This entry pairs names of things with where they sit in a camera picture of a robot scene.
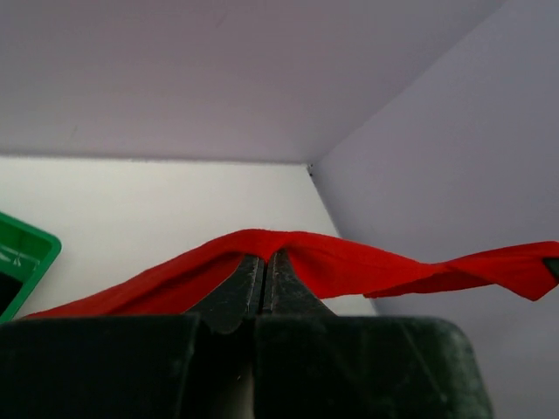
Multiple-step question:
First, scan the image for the green plastic tray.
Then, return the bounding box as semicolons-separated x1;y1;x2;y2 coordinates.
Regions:
1;213;62;323

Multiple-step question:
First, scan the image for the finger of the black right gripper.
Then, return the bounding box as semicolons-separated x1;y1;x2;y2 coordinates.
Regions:
542;258;559;279

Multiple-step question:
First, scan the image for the black rolled t shirt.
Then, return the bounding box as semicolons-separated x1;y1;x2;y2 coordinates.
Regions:
0;272;23;314

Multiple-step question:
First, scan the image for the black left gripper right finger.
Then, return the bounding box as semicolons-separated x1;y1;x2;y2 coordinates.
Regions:
261;249;334;316

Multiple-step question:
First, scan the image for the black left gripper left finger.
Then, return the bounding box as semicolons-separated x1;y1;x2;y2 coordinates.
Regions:
186;256;265;334

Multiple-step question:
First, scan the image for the red t shirt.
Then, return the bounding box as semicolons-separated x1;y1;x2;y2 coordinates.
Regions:
30;229;558;319

